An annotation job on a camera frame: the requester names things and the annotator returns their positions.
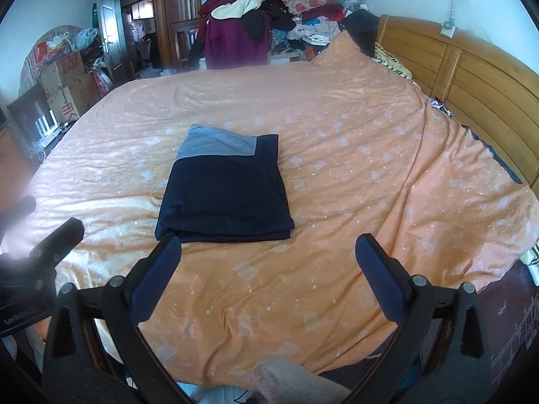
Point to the pile of clothes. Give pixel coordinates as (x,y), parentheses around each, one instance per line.
(320,29)

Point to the yellow and black cloth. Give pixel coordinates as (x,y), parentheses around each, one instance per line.
(393,61)

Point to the dark red patterned mattress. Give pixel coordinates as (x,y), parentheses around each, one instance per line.
(509,324)

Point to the wooden door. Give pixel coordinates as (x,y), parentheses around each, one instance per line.
(107,29)

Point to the purple garment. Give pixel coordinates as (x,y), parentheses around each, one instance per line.
(236,42)

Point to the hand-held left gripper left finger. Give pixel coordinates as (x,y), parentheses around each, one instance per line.
(156,277)

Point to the light wooden chair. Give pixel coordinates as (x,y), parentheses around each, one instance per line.
(185,29)

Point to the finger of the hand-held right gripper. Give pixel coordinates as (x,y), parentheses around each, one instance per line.
(59,244)
(19,212)

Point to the cardboard box red print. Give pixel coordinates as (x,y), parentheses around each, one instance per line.
(63,73)
(78,99)

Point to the person's beige knit clothing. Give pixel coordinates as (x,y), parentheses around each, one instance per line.
(294,381)

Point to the orange patterned bed cover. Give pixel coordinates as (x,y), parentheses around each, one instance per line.
(337,176)

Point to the navy and grey garment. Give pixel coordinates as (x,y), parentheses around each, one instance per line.
(223,193)

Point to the black and white patterned cloth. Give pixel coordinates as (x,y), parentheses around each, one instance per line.
(532,256)

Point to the dark wooden chair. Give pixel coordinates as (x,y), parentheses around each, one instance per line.
(25,109)

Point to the cream garment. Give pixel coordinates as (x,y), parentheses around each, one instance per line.
(240,6)

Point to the white plastic bag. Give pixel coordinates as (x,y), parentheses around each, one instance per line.
(84,38)

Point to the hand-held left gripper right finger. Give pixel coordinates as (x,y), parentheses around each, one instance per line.
(379,280)

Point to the white wall socket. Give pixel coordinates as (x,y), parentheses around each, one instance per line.
(447,28)

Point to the wooden headboard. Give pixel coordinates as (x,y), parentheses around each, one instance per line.
(476,75)

